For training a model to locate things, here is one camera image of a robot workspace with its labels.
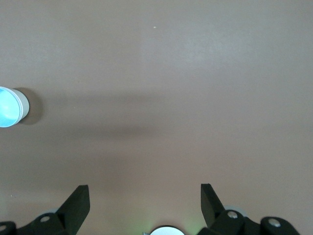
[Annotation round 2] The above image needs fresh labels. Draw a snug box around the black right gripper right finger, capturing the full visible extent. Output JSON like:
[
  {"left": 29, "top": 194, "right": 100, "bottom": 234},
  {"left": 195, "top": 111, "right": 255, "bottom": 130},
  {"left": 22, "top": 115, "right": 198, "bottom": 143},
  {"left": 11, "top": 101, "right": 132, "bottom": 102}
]
[{"left": 197, "top": 183, "right": 262, "bottom": 235}]

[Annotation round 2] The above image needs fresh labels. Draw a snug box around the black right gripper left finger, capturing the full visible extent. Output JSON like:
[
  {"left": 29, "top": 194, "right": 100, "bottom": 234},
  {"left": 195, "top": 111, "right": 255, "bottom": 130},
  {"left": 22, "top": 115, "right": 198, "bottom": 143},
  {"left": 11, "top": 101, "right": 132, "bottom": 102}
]
[{"left": 16, "top": 185, "right": 90, "bottom": 235}]

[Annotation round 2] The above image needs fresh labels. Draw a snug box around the blue bowl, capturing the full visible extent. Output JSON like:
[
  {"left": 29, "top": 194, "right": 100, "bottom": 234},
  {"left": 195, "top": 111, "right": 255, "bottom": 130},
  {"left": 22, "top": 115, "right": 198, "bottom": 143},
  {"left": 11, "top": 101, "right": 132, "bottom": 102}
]
[{"left": 0, "top": 86, "right": 22, "bottom": 128}]

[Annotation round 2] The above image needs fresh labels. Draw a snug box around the white bowl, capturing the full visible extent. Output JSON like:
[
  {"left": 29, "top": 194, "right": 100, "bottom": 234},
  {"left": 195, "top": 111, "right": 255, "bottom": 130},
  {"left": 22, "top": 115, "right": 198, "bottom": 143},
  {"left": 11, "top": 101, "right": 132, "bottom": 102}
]
[{"left": 13, "top": 88, "right": 30, "bottom": 124}]

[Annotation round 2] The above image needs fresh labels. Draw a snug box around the brown table cover mat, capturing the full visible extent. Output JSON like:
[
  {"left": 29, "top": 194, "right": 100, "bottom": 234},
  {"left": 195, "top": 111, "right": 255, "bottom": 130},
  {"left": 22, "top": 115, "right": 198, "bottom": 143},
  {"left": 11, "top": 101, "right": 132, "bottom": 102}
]
[{"left": 0, "top": 0, "right": 313, "bottom": 235}]

